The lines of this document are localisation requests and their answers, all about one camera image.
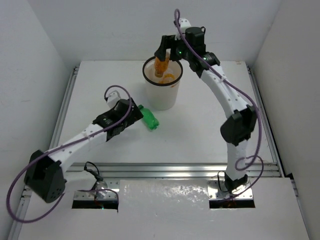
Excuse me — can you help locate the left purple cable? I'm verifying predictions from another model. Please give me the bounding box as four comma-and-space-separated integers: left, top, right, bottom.
6, 85, 133, 224

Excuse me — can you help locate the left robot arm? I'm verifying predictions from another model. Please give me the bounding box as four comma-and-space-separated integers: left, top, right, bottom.
24, 98, 143, 203

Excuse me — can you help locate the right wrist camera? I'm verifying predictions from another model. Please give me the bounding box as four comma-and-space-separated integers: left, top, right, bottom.
175, 17, 192, 41

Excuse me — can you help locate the orange labelled crushed bottle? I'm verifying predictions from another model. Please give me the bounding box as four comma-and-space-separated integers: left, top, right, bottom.
158, 71, 176, 85

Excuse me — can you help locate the green plastic bottle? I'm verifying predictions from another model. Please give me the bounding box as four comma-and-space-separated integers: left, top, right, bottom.
138, 104, 160, 131

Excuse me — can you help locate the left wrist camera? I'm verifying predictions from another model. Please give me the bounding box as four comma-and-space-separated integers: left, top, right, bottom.
105, 90, 121, 109

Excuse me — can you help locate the white bin with black rim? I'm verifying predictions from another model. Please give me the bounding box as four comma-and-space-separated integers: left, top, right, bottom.
142, 56, 184, 111

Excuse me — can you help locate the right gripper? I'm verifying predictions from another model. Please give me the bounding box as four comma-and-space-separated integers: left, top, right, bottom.
155, 34, 193, 61

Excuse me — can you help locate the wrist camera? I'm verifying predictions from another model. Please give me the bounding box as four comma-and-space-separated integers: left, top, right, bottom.
105, 90, 121, 109
175, 17, 192, 41

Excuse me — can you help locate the orange juice bottle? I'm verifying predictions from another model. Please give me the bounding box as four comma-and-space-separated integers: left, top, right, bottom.
154, 56, 170, 78

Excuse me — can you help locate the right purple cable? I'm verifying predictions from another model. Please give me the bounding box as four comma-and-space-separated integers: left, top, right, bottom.
173, 8, 265, 201

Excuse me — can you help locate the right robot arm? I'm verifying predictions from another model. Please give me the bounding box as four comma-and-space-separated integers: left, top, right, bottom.
154, 27, 258, 194

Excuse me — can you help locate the purple cable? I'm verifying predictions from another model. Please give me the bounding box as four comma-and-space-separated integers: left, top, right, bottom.
6, 85, 133, 224
173, 8, 265, 201

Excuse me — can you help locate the white front cover panel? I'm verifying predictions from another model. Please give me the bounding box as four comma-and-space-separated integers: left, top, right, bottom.
19, 178, 309, 240

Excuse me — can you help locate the aluminium frame rail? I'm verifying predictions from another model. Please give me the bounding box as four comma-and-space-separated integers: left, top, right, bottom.
9, 63, 298, 240

